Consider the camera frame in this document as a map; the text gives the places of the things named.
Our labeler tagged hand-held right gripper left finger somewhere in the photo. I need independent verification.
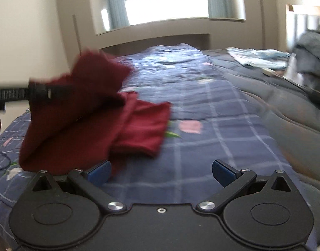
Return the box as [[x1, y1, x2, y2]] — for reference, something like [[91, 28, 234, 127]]
[[32, 160, 127, 213]]

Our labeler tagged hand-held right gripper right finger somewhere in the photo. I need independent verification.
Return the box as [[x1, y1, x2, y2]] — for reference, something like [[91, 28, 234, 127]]
[[197, 159, 291, 213]]

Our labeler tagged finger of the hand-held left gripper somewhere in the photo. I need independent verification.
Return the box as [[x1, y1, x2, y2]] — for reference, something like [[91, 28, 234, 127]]
[[28, 82, 71, 102]]

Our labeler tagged red knit sweater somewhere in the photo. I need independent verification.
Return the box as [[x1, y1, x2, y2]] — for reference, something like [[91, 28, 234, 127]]
[[19, 47, 172, 178]]

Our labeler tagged blue plaid floral quilt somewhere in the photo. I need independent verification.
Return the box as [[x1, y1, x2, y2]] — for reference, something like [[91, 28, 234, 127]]
[[0, 43, 307, 251]]

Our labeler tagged beige built-in wardrobe unit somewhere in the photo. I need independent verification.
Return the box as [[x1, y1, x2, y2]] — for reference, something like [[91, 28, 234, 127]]
[[55, 0, 289, 58]]

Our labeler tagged grey duvet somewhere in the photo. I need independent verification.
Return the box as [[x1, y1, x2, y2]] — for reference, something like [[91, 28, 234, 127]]
[[204, 48, 320, 251]]

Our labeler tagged light blue floral cloth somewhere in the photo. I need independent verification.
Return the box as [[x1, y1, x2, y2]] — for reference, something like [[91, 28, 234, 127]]
[[226, 47, 291, 70]]

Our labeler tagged pile of grey clothing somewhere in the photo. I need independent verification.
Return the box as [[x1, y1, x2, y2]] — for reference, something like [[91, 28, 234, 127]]
[[287, 24, 320, 104]]

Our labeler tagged bright window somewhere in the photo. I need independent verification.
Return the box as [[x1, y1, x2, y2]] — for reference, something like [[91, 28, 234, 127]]
[[120, 0, 210, 27]]

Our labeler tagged thin black cable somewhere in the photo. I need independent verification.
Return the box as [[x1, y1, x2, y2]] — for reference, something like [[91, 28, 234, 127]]
[[0, 146, 19, 171]]

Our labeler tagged wooden rail frame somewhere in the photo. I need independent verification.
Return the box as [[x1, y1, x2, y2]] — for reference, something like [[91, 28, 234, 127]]
[[285, 4, 320, 51]]

